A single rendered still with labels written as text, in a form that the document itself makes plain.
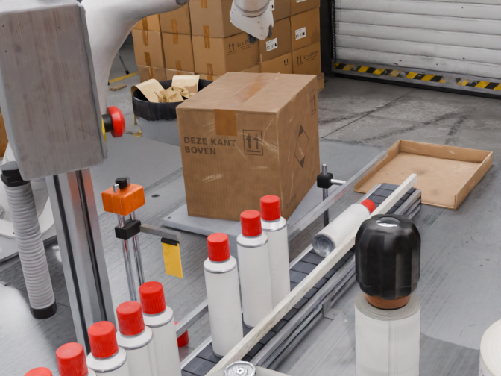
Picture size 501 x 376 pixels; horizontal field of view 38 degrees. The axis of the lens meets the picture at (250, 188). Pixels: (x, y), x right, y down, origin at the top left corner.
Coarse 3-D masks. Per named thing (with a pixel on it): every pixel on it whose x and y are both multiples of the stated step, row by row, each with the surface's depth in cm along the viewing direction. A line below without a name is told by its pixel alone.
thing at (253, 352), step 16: (384, 192) 171; (304, 256) 146; (320, 256) 145; (304, 272) 140; (320, 288) 135; (304, 304) 132; (288, 320) 126; (272, 336) 122; (208, 352) 119; (256, 352) 118; (192, 368) 115; (208, 368) 115
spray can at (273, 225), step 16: (272, 208) 122; (272, 224) 122; (272, 240) 123; (272, 256) 124; (288, 256) 126; (272, 272) 125; (288, 272) 127; (272, 288) 127; (288, 288) 128; (272, 304) 128
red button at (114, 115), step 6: (108, 108) 87; (114, 108) 87; (102, 114) 87; (108, 114) 87; (114, 114) 86; (120, 114) 87; (108, 120) 87; (114, 120) 86; (120, 120) 86; (108, 126) 87; (114, 126) 86; (120, 126) 86; (114, 132) 87; (120, 132) 87
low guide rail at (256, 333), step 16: (416, 176) 170; (400, 192) 163; (384, 208) 156; (352, 240) 144; (336, 256) 139; (320, 272) 134; (304, 288) 129; (288, 304) 125; (272, 320) 121; (256, 336) 117; (240, 352) 113
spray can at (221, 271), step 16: (208, 240) 110; (224, 240) 110; (208, 256) 112; (224, 256) 111; (208, 272) 111; (224, 272) 111; (208, 288) 113; (224, 288) 112; (208, 304) 115; (224, 304) 113; (240, 304) 116; (224, 320) 114; (240, 320) 116; (224, 336) 115; (240, 336) 117; (224, 352) 116
